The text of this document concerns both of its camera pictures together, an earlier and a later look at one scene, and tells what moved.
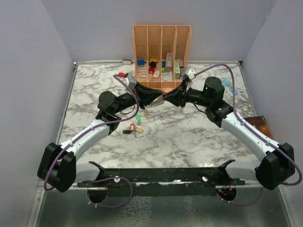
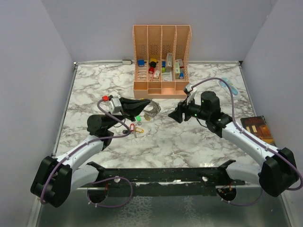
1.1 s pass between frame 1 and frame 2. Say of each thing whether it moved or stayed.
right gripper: moved
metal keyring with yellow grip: moved
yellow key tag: stayed
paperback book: stayed
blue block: stayed
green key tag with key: stayed
